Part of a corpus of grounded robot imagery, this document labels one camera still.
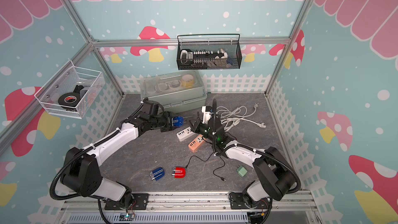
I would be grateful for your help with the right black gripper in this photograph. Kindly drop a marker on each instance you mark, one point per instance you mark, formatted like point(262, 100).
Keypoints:
point(196, 128)

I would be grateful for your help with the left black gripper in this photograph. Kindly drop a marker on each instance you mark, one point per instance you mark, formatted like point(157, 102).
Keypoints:
point(168, 114)

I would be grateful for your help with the blue shaver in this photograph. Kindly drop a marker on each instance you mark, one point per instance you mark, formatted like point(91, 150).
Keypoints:
point(157, 174)
point(178, 121)

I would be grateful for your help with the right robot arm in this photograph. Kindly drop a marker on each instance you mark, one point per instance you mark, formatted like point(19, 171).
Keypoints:
point(276, 177)

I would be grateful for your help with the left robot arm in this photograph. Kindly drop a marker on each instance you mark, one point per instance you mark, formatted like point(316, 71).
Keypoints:
point(80, 175)

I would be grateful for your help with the red electric shaver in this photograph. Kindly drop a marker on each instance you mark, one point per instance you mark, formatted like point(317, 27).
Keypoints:
point(179, 172)

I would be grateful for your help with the orange power strip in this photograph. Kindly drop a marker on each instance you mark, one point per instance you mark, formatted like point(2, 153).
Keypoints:
point(197, 143)

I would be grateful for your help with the white power strip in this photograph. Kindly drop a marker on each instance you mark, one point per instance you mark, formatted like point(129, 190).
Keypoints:
point(185, 134)

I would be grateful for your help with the green plastic storage box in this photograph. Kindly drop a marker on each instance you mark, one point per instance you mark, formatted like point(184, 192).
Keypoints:
point(168, 91)

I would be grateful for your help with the yellow tape roll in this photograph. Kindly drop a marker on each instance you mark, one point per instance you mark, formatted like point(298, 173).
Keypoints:
point(187, 80)

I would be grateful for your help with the green charger adapter lower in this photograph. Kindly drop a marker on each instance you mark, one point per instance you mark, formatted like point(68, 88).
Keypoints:
point(241, 171)

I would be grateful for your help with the black power strip in basket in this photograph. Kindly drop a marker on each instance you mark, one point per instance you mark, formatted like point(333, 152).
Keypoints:
point(210, 58)

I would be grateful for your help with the black tape roll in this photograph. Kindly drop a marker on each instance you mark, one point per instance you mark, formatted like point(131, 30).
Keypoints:
point(69, 101)

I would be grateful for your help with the black wire mesh basket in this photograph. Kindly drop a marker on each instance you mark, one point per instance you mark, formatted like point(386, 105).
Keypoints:
point(230, 43)

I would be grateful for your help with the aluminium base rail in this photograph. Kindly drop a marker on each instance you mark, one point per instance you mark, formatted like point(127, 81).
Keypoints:
point(201, 207)

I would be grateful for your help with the clear acrylic wall bin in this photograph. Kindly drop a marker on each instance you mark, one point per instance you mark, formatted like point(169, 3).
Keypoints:
point(71, 78)

